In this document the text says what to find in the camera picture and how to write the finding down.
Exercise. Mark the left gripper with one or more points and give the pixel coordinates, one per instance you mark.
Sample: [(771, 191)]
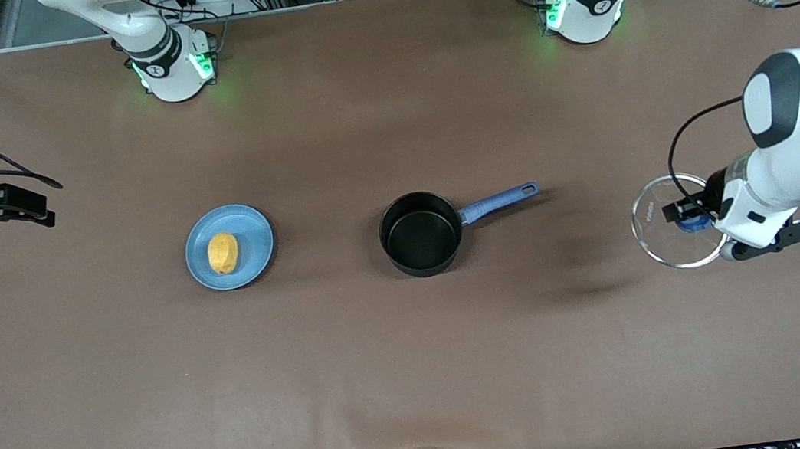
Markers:
[(713, 195)]

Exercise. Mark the glass lid with blue knob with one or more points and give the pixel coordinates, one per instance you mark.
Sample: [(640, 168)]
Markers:
[(661, 244)]

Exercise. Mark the yellow potato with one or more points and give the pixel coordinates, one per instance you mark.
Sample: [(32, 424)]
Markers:
[(223, 253)]

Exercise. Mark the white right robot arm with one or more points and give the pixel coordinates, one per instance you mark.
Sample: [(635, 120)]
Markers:
[(163, 70)]

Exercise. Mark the blue round plate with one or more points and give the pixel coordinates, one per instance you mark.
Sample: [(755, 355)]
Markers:
[(251, 236)]

